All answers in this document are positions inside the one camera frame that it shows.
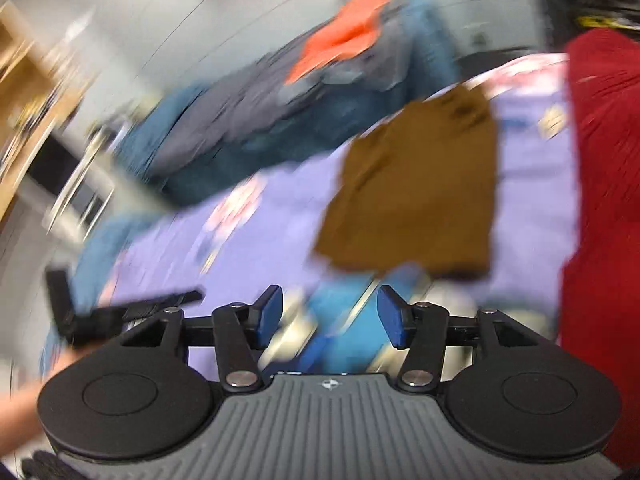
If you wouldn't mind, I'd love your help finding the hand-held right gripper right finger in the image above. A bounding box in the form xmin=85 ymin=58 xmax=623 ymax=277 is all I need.
xmin=377 ymin=284 xmax=539 ymax=394

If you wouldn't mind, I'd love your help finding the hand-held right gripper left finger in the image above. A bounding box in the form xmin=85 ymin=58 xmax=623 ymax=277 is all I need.
xmin=120 ymin=284 xmax=285 ymax=394

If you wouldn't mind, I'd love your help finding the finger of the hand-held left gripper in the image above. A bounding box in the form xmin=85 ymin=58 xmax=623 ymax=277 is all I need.
xmin=90 ymin=287 xmax=206 ymax=333
xmin=45 ymin=268 xmax=101 ymax=349

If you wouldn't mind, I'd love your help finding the brown shirt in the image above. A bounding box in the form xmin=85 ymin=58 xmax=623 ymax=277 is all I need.
xmin=312 ymin=82 xmax=500 ymax=281

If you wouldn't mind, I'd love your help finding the person's left forearm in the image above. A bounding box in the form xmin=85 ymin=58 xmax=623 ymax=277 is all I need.
xmin=0 ymin=347 xmax=81 ymax=443

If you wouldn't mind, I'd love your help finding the blue quilt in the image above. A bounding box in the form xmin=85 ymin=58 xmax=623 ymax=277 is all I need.
xmin=40 ymin=210 xmax=166 ymax=371

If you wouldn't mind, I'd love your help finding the purple floral bedsheet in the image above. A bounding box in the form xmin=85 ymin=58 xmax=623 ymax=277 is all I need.
xmin=105 ymin=52 xmax=583 ymax=386

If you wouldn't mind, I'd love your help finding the grey blanket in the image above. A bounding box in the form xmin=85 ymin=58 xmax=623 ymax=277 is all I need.
xmin=145 ymin=55 xmax=381 ymax=181

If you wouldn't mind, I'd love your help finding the wooden cabinet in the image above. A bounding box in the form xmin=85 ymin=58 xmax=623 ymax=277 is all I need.
xmin=0 ymin=0 xmax=93 ymax=231

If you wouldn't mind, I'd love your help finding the red cloth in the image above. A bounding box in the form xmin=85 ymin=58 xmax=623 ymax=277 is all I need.
xmin=559 ymin=27 xmax=640 ymax=473

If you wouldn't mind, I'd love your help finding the orange cloth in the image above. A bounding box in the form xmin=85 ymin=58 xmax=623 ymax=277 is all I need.
xmin=285 ymin=0 xmax=396 ymax=86

